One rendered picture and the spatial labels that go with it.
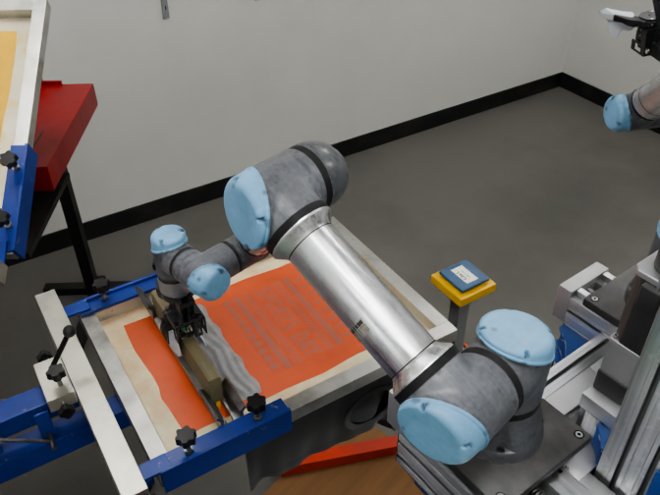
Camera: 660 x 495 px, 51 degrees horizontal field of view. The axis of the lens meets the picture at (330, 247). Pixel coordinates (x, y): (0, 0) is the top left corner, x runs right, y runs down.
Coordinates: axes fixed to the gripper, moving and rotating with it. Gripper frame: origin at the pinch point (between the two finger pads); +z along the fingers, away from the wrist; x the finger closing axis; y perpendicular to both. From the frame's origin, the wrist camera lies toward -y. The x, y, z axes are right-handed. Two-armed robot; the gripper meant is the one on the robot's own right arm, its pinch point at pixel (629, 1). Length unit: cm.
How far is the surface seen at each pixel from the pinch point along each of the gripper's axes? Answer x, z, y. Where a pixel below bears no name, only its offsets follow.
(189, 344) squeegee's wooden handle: -117, -28, 46
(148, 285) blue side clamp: -128, 2, 51
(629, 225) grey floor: 94, 122, 182
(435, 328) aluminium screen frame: -58, -28, 61
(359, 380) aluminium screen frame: -81, -40, 59
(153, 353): -128, -19, 55
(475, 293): -42, -13, 67
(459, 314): -46, -9, 78
